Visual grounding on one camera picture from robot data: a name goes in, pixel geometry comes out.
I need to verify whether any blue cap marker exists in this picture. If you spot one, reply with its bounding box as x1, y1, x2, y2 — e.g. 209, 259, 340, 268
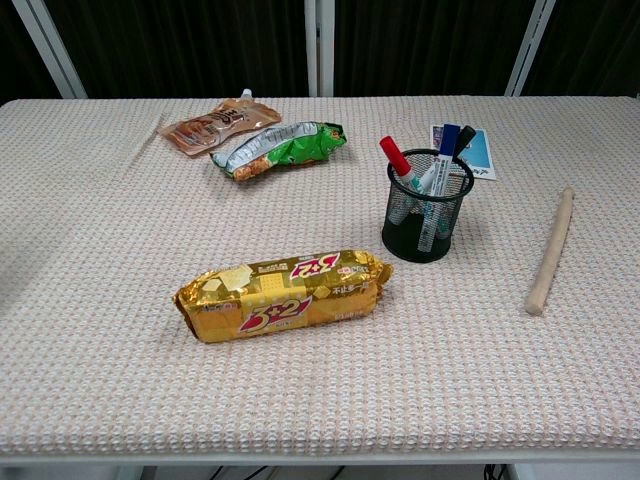
417, 123, 462, 253

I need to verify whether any white metal frame post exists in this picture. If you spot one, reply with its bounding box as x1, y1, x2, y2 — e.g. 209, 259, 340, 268
504, 0, 557, 98
304, 0, 336, 98
13, 0, 89, 100

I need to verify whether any black mesh pen holder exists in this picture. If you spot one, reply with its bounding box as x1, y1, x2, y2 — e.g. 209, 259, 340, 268
381, 148, 475, 265

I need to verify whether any green silver snack bag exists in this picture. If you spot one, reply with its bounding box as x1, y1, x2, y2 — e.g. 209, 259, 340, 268
209, 121, 347, 184

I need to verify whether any yellow 3+2 biscuit pack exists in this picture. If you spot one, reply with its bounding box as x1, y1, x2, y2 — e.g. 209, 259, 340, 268
173, 250, 395, 345

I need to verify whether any beige woven tablecloth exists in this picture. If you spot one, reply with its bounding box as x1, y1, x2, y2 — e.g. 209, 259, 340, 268
0, 94, 640, 457

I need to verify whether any red cap marker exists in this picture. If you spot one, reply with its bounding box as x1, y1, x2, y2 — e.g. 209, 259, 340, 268
379, 135, 426, 197

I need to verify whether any wooden rolling pin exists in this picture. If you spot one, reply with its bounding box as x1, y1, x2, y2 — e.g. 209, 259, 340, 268
524, 186, 575, 316

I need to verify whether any blue white photo card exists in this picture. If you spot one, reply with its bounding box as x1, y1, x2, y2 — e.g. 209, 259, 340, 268
429, 124, 497, 182

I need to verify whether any brown spouted drink pouch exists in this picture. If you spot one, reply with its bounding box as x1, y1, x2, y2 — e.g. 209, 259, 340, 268
158, 88, 283, 157

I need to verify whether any black cap marker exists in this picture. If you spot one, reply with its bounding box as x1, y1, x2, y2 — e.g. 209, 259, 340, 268
418, 125, 478, 195

